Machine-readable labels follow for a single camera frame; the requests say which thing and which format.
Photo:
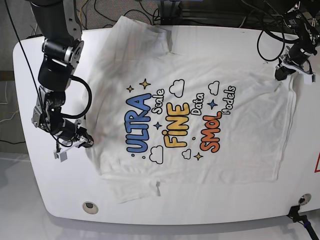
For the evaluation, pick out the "black clamp with cable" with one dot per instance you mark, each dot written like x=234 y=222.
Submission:
x=302 y=219

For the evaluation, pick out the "right table cable grommet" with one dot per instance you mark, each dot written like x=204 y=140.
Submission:
x=304 y=199

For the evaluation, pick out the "table cable grommet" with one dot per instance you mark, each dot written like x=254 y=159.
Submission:
x=304 y=199
x=90 y=208

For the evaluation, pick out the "white printed T-shirt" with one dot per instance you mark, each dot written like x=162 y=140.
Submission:
x=160 y=117

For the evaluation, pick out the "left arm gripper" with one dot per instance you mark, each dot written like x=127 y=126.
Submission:
x=287 y=66

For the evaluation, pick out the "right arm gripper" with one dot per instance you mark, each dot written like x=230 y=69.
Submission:
x=71 y=135

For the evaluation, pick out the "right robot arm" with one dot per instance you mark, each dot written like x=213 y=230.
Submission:
x=62 y=48

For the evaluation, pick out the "left table cable grommet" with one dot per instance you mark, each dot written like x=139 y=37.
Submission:
x=90 y=208

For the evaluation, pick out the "red white warning sticker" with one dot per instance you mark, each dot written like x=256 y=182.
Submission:
x=317 y=166

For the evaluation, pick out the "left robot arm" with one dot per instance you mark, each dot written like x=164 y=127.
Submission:
x=295 y=23

